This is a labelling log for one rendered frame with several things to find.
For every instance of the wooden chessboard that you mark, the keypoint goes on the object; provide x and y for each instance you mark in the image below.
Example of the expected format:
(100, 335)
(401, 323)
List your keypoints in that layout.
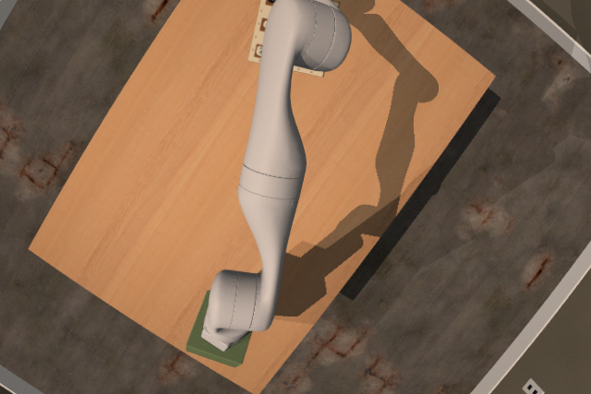
(264, 11)

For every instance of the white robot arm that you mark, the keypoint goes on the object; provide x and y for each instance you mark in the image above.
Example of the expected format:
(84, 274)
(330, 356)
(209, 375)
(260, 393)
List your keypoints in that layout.
(314, 35)

